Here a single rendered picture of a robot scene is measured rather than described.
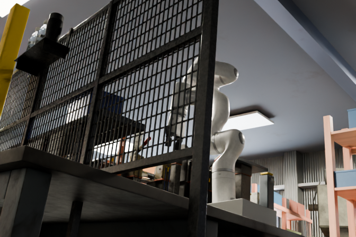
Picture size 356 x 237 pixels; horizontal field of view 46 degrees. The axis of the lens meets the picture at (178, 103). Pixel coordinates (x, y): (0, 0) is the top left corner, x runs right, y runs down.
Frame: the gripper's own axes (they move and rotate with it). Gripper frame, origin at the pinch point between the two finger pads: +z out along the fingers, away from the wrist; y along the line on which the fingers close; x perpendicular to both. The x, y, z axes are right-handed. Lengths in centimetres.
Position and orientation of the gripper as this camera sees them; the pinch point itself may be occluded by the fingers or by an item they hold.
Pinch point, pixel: (172, 146)
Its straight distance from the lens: 202.5
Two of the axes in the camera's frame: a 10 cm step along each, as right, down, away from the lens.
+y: 4.8, 2.9, 8.3
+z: -1.5, 9.6, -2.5
